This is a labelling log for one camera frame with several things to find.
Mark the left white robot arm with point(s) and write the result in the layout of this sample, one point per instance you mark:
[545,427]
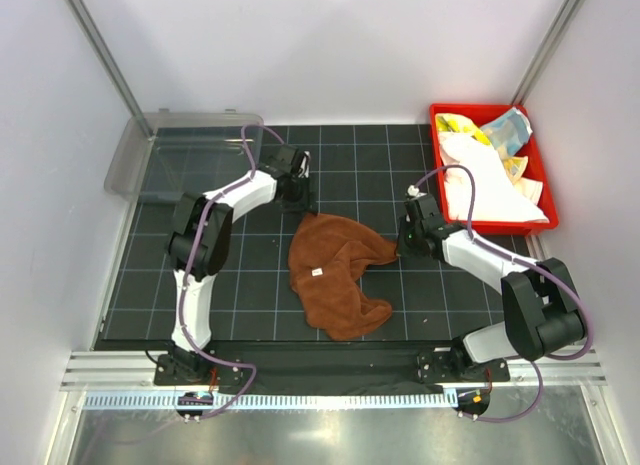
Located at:
[199,242]

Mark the aluminium frame post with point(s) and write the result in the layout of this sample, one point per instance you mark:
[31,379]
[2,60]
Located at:
[87,24]
[552,39]

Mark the red plastic bin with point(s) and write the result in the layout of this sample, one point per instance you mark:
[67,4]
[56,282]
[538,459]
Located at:
[481,114]

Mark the aluminium front rail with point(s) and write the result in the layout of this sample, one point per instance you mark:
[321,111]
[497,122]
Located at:
[132,370]

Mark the white pink towel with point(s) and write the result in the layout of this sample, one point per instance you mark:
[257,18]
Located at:
[476,185]

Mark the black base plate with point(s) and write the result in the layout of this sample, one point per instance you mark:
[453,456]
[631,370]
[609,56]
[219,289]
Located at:
[324,368]

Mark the right aluminium frame post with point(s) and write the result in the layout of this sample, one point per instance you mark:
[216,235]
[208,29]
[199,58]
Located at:
[552,39]

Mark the left aluminium frame post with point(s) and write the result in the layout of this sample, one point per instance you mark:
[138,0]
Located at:
[87,24]

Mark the slotted cable duct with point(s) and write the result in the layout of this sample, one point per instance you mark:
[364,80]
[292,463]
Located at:
[200,402]

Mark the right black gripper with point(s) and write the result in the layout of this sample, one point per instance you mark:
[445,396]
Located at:
[403,249]

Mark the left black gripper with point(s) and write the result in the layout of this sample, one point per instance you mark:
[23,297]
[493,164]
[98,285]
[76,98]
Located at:
[305,181]

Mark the clear plastic bin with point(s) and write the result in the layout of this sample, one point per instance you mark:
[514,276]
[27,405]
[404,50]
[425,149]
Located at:
[185,152]

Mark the brown towel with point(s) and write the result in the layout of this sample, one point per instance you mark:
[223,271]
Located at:
[327,257]

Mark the blue patterned towel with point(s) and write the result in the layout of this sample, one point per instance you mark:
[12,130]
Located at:
[509,132]

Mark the yellow patterned towel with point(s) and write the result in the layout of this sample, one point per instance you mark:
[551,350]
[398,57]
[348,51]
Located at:
[455,123]

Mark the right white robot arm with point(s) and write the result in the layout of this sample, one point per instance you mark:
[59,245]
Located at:
[542,313]

